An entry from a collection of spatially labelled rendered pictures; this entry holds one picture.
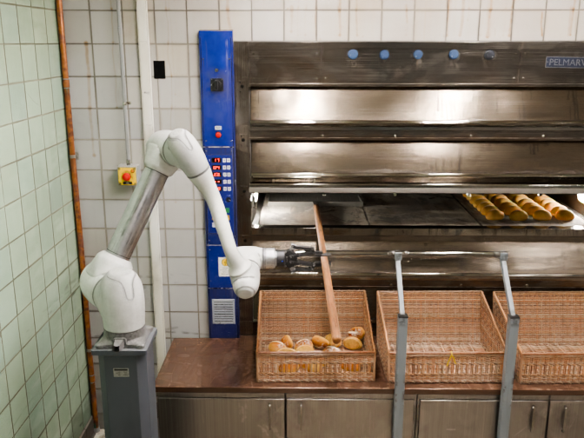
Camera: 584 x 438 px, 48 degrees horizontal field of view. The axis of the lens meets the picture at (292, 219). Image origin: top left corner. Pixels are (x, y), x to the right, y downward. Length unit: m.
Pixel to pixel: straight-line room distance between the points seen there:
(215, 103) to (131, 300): 1.16
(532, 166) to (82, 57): 2.26
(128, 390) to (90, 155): 1.31
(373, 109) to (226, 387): 1.49
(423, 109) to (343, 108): 0.39
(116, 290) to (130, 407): 0.47
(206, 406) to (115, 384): 0.66
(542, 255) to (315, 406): 1.42
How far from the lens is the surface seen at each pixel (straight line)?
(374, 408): 3.18
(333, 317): 2.24
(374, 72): 3.29
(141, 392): 2.66
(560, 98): 3.51
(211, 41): 3.25
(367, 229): 3.40
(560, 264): 3.68
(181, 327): 3.63
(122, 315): 2.53
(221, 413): 3.20
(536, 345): 3.69
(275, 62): 3.27
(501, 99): 3.42
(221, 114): 3.27
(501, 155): 3.45
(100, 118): 3.42
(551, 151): 3.54
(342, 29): 3.26
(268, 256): 2.82
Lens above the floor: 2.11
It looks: 15 degrees down
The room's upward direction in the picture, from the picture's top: straight up
